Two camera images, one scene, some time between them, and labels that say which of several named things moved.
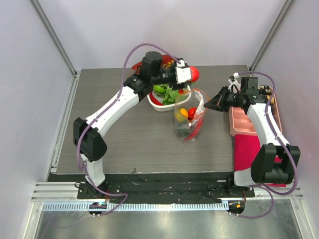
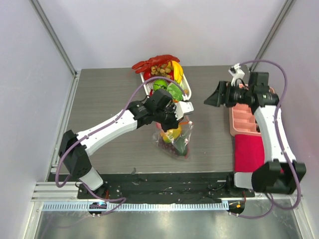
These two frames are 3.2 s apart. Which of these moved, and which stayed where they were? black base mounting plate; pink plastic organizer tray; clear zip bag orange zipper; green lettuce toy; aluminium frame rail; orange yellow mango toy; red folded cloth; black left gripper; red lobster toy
Moved: black left gripper; clear zip bag orange zipper; orange yellow mango toy
Stayed: green lettuce toy; aluminium frame rail; black base mounting plate; red folded cloth; red lobster toy; pink plastic organizer tray
